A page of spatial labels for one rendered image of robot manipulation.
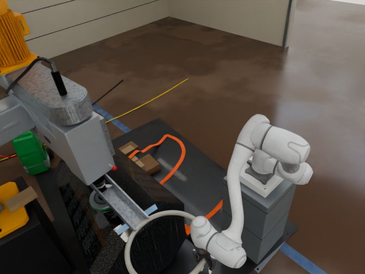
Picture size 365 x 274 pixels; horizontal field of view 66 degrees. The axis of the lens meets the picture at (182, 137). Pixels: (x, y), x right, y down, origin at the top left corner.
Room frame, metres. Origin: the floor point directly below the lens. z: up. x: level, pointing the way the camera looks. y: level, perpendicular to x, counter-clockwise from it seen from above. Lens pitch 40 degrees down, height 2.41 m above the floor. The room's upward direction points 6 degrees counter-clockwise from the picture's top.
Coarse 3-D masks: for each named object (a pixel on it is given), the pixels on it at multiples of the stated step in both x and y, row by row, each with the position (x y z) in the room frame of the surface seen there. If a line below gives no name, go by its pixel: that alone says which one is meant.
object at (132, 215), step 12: (108, 180) 1.32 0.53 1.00; (108, 192) 1.23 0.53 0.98; (120, 192) 1.23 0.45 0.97; (108, 204) 1.14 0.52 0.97; (120, 204) 1.15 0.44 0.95; (132, 204) 1.15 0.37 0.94; (120, 216) 1.06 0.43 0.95; (132, 216) 1.07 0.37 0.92; (144, 216) 1.06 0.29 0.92; (132, 228) 0.98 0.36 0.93
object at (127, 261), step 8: (152, 216) 1.05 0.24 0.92; (160, 216) 1.06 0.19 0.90; (184, 216) 1.03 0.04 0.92; (192, 216) 1.01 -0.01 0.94; (144, 224) 1.01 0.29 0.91; (136, 232) 0.96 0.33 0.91; (128, 240) 0.90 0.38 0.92; (128, 248) 0.85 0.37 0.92; (128, 256) 0.80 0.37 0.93; (128, 264) 0.75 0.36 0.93; (200, 264) 0.70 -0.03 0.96; (136, 272) 0.71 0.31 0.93; (192, 272) 0.66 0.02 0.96
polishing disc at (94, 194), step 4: (108, 184) 1.42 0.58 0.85; (92, 192) 1.35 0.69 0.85; (96, 192) 1.35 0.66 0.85; (92, 196) 1.32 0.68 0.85; (96, 196) 1.31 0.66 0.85; (92, 200) 1.28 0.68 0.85; (96, 200) 1.28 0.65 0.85; (100, 200) 1.28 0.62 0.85; (92, 204) 1.25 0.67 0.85; (96, 204) 1.24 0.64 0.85; (100, 204) 1.24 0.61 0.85; (104, 204) 1.24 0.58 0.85; (96, 208) 1.22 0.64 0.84; (100, 208) 1.21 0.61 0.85; (104, 208) 1.21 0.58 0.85
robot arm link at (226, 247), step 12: (240, 144) 1.01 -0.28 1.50; (240, 156) 0.97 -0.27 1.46; (228, 168) 0.96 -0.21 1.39; (240, 168) 0.94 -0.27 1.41; (228, 180) 0.90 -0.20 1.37; (240, 192) 0.84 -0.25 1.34; (240, 204) 0.79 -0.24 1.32; (240, 216) 0.74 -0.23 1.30; (228, 228) 0.71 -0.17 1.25; (240, 228) 0.70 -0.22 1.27; (216, 240) 0.67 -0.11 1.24; (228, 240) 0.65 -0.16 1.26; (240, 240) 0.66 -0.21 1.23; (216, 252) 0.63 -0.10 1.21; (228, 252) 0.61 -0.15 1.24; (240, 252) 0.60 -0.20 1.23; (228, 264) 0.58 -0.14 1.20; (240, 264) 0.57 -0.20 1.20
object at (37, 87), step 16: (0, 80) 1.69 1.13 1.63; (32, 80) 1.51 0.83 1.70; (48, 80) 1.49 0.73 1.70; (64, 80) 1.47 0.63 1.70; (32, 96) 1.35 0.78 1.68; (48, 96) 1.30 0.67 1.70; (64, 96) 1.29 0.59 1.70; (80, 96) 1.27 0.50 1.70; (48, 112) 1.23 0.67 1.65; (64, 112) 1.19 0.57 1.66; (80, 112) 1.22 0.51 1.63
